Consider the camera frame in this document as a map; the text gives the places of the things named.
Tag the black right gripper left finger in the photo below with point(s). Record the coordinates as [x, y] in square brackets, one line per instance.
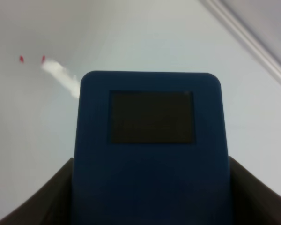
[50, 205]

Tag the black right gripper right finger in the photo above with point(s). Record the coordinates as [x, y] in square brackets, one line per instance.
[254, 203]

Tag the blue board eraser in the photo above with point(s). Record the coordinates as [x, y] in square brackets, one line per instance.
[151, 149]

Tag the white whiteboard with aluminium frame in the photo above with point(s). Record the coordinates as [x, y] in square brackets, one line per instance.
[38, 115]

